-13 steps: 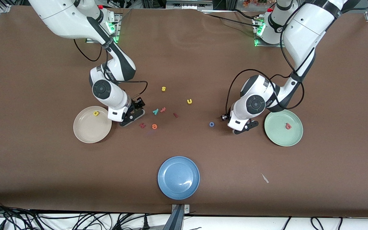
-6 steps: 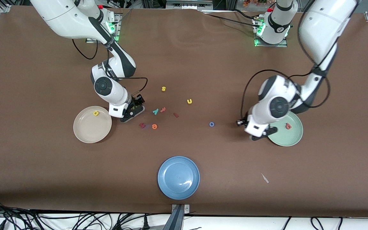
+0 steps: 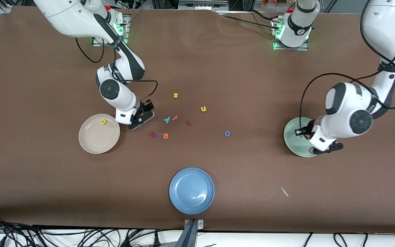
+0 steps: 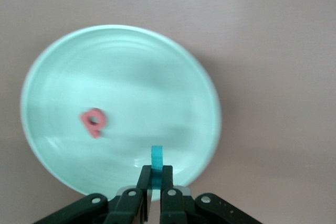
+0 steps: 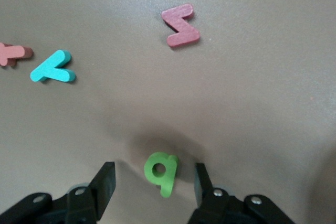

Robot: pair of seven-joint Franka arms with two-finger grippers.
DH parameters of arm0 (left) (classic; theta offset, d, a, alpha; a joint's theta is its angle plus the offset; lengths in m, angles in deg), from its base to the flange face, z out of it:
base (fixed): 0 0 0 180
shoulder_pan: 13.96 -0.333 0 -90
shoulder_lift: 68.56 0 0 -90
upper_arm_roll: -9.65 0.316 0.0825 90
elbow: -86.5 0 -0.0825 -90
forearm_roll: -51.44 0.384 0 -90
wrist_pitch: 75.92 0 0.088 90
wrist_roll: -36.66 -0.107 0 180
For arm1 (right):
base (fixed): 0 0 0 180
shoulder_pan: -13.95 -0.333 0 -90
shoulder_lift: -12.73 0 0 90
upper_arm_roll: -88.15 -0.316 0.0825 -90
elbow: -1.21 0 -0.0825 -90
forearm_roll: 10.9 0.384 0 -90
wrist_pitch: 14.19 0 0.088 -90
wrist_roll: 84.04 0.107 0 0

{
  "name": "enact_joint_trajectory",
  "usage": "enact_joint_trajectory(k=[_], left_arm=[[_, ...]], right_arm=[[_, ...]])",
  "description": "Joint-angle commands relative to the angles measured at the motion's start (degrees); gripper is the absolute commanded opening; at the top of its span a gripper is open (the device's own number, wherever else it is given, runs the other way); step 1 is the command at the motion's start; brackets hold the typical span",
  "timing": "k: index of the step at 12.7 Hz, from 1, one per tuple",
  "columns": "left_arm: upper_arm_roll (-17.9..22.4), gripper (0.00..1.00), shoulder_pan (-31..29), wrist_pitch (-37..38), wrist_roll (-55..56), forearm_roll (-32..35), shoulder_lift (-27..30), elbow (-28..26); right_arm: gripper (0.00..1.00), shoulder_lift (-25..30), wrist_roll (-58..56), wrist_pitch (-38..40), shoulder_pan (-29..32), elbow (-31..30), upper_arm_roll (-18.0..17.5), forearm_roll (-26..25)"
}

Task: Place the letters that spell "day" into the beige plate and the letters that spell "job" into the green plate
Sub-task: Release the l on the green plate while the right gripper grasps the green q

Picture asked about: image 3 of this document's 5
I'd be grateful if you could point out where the light green plate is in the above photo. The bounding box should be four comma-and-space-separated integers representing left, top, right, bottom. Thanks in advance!
283, 117, 319, 158

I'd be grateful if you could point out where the beige plate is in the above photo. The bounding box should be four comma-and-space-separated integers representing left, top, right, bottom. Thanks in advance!
78, 114, 121, 154

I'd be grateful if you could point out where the blue plate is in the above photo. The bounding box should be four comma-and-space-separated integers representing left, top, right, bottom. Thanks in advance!
169, 167, 215, 215

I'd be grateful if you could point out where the brown table cover sheet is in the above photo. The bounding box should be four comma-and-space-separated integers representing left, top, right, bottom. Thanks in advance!
0, 6, 395, 234

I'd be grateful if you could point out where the grey equipment box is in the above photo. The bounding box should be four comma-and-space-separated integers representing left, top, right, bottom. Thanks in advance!
178, 0, 229, 11

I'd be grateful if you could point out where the orange flower decoration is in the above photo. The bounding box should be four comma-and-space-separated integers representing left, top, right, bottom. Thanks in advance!
260, 0, 289, 8

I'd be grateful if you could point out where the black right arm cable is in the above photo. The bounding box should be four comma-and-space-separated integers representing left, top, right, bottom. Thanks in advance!
76, 37, 158, 102

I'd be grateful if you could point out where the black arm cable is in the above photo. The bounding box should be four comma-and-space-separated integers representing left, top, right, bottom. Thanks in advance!
76, 37, 158, 102
300, 0, 395, 129

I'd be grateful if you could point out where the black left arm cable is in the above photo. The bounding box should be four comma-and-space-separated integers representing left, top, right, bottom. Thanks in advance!
300, 0, 395, 129

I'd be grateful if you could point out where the thin black cable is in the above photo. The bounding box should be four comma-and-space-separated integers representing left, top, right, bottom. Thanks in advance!
218, 10, 282, 31

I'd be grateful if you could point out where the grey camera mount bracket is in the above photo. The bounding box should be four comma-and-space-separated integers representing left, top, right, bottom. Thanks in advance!
183, 220, 205, 247

